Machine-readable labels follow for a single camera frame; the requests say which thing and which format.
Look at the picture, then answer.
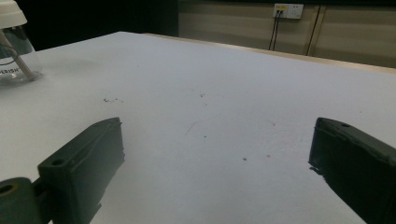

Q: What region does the clear jar with beige lid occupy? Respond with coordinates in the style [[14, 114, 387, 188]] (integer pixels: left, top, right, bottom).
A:
[[0, 0, 43, 85]]

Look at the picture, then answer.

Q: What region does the white wall outlet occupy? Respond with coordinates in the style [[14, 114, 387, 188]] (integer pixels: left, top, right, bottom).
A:
[[273, 3, 304, 20]]

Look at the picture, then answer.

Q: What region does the wooden table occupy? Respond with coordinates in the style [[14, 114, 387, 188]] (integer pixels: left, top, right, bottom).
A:
[[144, 32, 396, 75]]

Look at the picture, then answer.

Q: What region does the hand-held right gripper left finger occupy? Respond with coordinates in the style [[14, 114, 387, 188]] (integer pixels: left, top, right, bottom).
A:
[[37, 117, 126, 224]]

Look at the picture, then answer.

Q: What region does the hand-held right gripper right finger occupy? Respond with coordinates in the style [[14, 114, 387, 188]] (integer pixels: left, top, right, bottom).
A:
[[308, 117, 396, 224]]

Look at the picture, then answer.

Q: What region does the black power cable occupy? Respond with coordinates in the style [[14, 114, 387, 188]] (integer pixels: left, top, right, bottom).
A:
[[272, 10, 283, 51], [268, 10, 278, 51]]

